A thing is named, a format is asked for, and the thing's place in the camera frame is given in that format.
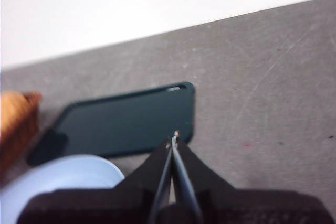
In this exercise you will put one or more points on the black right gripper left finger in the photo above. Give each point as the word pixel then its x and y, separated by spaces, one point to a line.
pixel 110 205

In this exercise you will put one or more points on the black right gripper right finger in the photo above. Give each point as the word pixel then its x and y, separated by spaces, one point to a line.
pixel 249 208

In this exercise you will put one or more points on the light blue round plate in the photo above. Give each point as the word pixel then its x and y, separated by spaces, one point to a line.
pixel 65 171

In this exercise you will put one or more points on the dark rectangular tray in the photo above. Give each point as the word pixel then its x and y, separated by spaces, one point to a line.
pixel 126 124

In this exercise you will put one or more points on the brown wicker basket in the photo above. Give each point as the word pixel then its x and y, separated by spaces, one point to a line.
pixel 15 119

